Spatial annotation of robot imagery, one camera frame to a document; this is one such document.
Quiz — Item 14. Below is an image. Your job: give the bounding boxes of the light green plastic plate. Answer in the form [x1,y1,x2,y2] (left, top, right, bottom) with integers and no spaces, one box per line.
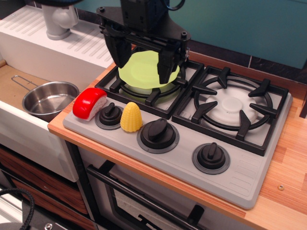
[118,50,166,89]

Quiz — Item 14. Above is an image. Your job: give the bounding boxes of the white toy sink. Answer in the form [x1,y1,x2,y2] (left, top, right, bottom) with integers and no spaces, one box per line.
[0,6,113,182]

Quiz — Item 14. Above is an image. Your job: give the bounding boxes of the grey toy stove top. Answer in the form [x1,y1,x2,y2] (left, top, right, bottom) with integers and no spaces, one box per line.
[63,61,293,209]

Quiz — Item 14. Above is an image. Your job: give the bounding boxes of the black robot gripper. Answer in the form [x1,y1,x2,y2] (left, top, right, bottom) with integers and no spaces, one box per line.
[96,0,191,84]

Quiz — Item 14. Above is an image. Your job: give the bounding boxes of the black stove knob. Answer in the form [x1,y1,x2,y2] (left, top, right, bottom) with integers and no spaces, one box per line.
[95,103,123,130]
[192,142,230,175]
[137,118,179,154]

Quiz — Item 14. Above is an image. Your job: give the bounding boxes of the black braided cable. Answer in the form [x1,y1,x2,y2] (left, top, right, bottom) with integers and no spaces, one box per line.
[0,188,35,230]

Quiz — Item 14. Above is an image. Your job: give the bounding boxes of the grey toy faucet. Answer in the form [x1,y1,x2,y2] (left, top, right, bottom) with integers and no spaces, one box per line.
[42,5,78,40]

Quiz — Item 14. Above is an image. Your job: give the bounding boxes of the black right burner grate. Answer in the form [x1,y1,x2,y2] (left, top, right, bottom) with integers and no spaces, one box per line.
[172,66,292,156]

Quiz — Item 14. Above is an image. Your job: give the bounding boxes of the black left stove knob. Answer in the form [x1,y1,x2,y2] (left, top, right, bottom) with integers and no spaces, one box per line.
[95,103,123,130]

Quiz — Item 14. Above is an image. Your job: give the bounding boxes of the black middle stove knob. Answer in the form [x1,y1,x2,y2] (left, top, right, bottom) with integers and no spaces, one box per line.
[137,118,179,154]

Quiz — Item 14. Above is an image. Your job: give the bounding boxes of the yellow toy corn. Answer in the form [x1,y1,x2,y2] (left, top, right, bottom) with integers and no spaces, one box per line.
[120,102,142,132]

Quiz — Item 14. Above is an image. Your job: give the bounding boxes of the stainless steel pot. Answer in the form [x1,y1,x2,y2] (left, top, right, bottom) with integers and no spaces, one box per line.
[12,75,79,122]

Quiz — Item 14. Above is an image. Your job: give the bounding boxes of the black oven door handle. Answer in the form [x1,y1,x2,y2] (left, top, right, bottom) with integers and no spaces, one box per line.
[86,161,204,230]

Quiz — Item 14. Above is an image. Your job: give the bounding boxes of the black left burner grate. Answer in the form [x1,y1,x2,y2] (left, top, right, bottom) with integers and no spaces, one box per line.
[96,47,204,119]

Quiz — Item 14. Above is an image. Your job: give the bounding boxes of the red white toy sushi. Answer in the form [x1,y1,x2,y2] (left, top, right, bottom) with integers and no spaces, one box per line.
[72,88,107,121]

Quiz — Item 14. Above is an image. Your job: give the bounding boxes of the white right burner cap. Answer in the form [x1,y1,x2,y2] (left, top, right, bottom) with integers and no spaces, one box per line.
[206,87,258,126]

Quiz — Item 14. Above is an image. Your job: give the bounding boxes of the black burner grate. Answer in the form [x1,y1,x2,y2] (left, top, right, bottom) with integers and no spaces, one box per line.
[172,66,292,156]
[96,47,204,119]

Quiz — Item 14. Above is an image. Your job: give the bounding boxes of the black right stove knob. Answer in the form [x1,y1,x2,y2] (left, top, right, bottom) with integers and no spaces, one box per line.
[192,142,230,175]

